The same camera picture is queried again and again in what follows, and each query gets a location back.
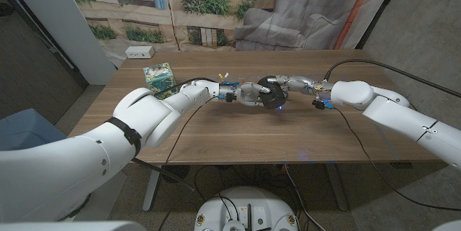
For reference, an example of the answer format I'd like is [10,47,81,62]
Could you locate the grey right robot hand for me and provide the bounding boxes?
[267,75,334,97]

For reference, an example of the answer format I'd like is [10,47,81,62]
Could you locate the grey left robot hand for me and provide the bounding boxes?
[226,81,273,108]

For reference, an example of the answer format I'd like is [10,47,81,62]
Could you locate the black cylindrical speaker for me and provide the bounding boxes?
[257,76,288,110]

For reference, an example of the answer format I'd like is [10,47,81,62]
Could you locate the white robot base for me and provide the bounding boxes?
[194,186,299,231]

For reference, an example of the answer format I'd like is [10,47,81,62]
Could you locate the green patterned tissue box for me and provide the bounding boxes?
[143,62,177,101]

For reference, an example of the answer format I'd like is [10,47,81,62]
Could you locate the printed building backdrop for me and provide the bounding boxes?
[59,0,403,68]

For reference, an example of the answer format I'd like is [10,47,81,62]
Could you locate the black round floor object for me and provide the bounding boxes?
[161,165,191,184]

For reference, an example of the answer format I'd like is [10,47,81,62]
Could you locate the grey table leg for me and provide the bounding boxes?
[326,162,349,212]

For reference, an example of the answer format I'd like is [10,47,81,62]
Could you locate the white power strip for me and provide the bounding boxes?
[125,45,156,60]

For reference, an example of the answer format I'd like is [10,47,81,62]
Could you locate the white table leg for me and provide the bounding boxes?
[142,168,163,212]

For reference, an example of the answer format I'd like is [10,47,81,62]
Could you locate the white pillar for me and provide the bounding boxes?
[1,0,118,86]

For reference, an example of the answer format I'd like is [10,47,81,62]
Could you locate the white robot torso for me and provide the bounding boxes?
[0,219,147,231]

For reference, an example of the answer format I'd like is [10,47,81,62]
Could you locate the blue bin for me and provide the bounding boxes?
[0,107,69,152]

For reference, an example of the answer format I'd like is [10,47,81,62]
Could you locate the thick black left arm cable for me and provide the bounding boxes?
[131,77,219,191]

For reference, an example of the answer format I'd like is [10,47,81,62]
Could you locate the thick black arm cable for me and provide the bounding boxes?
[131,77,219,191]
[323,58,461,99]

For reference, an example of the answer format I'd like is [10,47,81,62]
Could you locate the thin black left wrist cable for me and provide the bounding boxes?
[164,94,235,167]

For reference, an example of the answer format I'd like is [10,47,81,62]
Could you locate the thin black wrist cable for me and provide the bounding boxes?
[164,94,235,167]
[311,98,461,212]

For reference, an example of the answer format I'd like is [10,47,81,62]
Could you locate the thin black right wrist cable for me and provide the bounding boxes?
[311,98,461,212]

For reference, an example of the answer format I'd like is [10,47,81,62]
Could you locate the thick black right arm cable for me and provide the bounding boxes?
[323,58,461,99]

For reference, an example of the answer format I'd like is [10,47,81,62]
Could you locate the grey floor cable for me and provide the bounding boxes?
[284,164,327,231]

